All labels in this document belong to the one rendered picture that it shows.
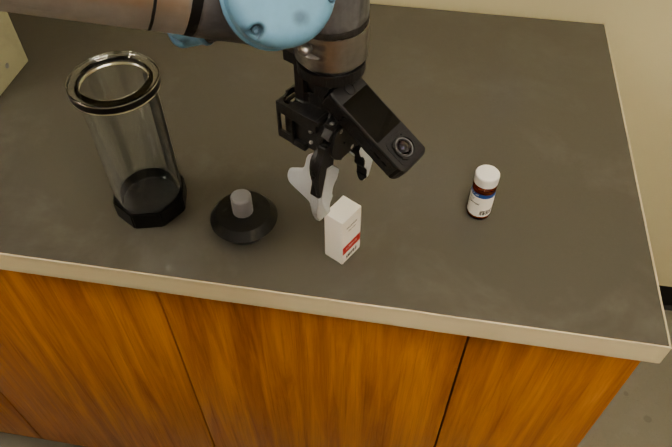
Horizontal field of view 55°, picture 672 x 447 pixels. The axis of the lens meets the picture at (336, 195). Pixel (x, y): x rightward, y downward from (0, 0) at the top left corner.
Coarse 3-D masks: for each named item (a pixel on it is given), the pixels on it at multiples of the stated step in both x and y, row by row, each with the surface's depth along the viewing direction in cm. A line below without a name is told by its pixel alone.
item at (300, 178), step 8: (296, 168) 75; (304, 168) 74; (328, 168) 71; (336, 168) 73; (288, 176) 76; (296, 176) 75; (304, 176) 75; (328, 176) 72; (336, 176) 74; (296, 184) 76; (304, 184) 75; (328, 184) 73; (304, 192) 76; (328, 192) 74; (312, 200) 74; (320, 200) 73; (328, 200) 75; (312, 208) 76; (320, 208) 75; (328, 208) 76; (320, 216) 77
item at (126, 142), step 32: (96, 64) 78; (128, 64) 80; (96, 96) 81; (128, 96) 74; (96, 128) 77; (128, 128) 76; (160, 128) 81; (128, 160) 80; (160, 160) 83; (128, 192) 84; (160, 192) 86
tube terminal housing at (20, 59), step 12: (0, 12) 106; (0, 24) 107; (12, 24) 110; (0, 36) 107; (12, 36) 110; (0, 48) 107; (12, 48) 111; (0, 60) 108; (12, 60) 111; (24, 60) 114; (0, 72) 108; (12, 72) 111; (0, 84) 109
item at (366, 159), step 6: (354, 150) 76; (360, 150) 75; (360, 156) 76; (366, 156) 78; (360, 162) 78; (366, 162) 78; (360, 168) 80; (366, 168) 79; (360, 174) 81; (366, 174) 80
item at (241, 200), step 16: (240, 192) 85; (256, 192) 89; (224, 208) 87; (240, 208) 85; (256, 208) 87; (272, 208) 88; (224, 224) 85; (240, 224) 85; (256, 224) 85; (272, 224) 87; (240, 240) 85; (256, 240) 87
